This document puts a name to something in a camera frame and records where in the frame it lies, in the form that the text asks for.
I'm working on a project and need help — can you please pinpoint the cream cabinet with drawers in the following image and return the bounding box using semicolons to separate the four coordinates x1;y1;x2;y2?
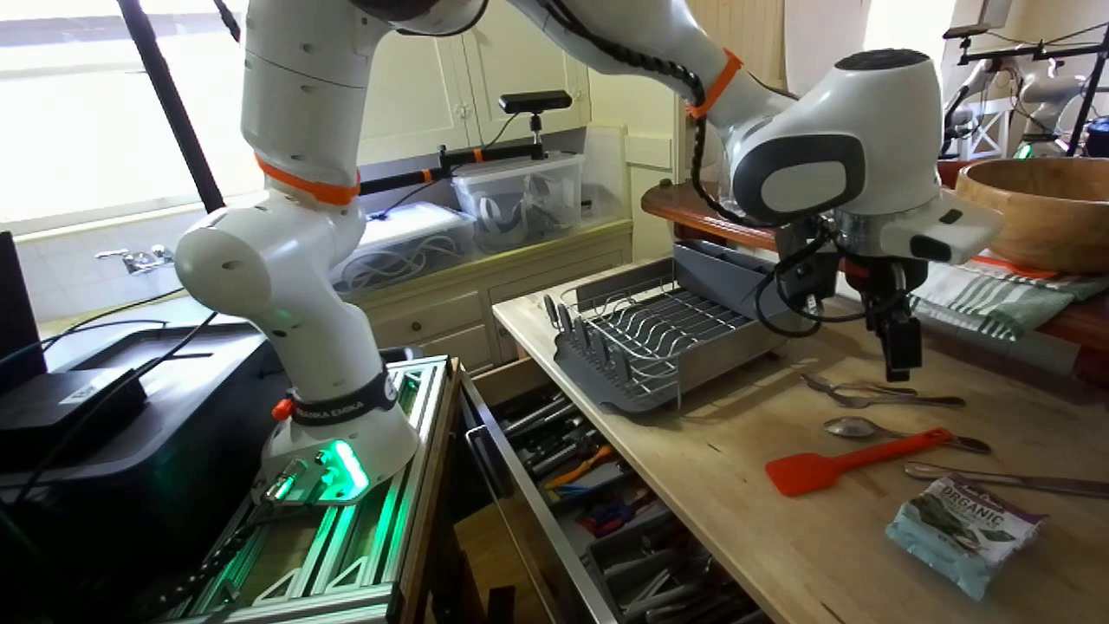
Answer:
344;219;636;376

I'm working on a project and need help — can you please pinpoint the wire dish drying rack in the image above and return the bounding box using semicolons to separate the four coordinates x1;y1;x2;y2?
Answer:
539;244;800;425

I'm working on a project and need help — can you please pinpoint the silver table knife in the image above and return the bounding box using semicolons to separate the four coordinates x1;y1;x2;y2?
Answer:
901;460;1109;504

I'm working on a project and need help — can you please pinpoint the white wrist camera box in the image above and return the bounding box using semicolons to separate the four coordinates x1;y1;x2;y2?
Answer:
887;200;1005;266

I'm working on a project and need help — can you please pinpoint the open wooden drawer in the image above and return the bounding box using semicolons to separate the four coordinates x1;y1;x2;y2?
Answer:
456;362;772;624

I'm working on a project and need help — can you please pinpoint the seaweed snack packet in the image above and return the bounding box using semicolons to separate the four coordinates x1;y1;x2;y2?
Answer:
885;474;1044;603

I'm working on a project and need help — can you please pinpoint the black camera mounting bar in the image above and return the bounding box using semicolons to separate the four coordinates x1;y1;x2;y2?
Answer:
355;113;552;199

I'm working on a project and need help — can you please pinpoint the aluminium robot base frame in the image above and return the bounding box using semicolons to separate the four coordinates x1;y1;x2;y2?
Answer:
147;351;462;624

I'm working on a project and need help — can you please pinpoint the flat black box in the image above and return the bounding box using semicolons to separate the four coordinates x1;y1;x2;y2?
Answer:
0;362;153;473

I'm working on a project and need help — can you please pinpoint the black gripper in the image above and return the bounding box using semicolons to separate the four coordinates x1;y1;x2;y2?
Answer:
852;257;931;385

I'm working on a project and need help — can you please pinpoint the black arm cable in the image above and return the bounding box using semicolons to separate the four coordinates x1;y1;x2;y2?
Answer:
539;0;852;344

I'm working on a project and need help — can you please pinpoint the dark wooden counter ledge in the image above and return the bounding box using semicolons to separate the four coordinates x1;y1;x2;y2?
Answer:
636;177;1109;391

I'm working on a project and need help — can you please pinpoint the wide clear plastic bin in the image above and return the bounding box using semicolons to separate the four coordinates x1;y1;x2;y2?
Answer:
328;200;470;294

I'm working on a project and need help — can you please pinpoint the large black equipment case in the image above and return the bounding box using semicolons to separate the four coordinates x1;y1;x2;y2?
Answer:
0;322;291;582

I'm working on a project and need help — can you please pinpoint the black tripod pole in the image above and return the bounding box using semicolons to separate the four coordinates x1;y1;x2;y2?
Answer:
113;0;227;219

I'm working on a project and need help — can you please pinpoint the black stereo camera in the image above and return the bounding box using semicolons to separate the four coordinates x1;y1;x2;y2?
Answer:
498;88;576;117

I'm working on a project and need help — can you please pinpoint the wooden bowl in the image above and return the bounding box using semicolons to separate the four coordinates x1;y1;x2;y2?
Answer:
953;152;1109;277

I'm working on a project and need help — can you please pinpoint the black metal stand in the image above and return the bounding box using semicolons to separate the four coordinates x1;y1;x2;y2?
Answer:
939;18;1109;160

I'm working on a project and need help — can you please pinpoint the silver spoon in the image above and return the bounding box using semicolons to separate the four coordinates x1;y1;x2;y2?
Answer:
821;413;995;457

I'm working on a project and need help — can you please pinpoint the small clear plastic bin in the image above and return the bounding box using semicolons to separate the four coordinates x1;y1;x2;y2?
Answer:
450;152;589;251

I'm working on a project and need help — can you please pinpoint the black monitor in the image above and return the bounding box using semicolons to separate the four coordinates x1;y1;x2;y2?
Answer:
0;228;53;395

